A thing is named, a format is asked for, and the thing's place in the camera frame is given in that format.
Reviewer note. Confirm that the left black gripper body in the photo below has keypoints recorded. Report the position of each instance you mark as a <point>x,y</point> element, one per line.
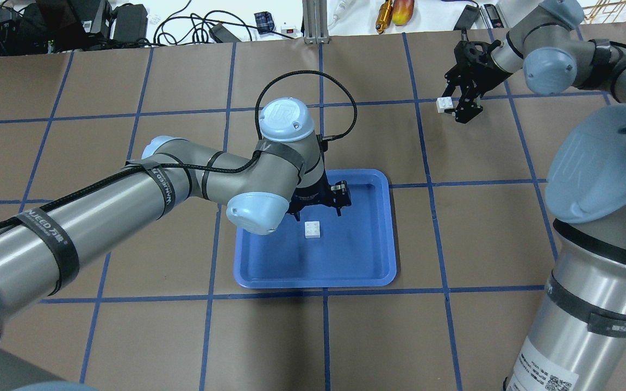
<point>313,195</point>

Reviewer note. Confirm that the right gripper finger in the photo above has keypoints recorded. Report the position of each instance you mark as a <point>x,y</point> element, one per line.
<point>467,108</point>
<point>449,91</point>

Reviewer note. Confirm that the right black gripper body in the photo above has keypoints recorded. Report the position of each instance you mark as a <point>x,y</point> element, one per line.
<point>478,67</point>

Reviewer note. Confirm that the white block robot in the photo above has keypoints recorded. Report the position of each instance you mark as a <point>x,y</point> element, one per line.
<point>312,229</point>
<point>445,104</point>

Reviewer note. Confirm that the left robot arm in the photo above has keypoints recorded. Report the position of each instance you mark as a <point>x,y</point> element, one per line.
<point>43,249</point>

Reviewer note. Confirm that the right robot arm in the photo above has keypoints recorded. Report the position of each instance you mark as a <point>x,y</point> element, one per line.
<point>579,335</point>

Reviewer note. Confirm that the blue plastic tray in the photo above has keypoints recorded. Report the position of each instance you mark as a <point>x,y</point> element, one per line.
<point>356,249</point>

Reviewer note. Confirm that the red yellow mango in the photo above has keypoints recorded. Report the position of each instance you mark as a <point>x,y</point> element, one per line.
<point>403,11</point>

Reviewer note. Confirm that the brass cylinder tool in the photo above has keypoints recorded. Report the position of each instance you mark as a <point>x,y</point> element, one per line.
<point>384,17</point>

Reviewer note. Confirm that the black power adapter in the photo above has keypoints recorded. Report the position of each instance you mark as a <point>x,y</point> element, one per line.
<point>221,34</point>

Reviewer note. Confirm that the aluminium frame post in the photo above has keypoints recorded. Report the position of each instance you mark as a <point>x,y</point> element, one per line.
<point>315,22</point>

